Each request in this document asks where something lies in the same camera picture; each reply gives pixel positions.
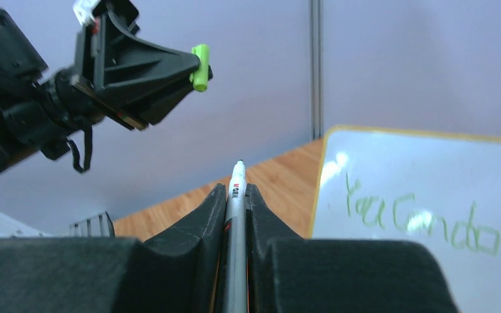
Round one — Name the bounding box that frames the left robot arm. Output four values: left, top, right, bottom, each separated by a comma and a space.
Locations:
0, 1, 213, 173

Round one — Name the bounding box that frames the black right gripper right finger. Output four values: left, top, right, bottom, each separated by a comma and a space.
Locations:
246, 184, 458, 312

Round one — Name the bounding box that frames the green white marker pen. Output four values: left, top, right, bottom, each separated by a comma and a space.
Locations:
222, 160, 248, 312

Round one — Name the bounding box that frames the green marker cap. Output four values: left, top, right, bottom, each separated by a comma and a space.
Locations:
189, 44, 210, 92

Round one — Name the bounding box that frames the yellow framed whiteboard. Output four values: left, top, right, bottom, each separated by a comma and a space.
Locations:
309, 126, 501, 312

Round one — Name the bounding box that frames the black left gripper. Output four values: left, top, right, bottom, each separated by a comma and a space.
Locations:
70, 1, 213, 130

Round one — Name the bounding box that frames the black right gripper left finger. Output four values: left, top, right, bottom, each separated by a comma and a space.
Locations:
0, 184, 226, 312

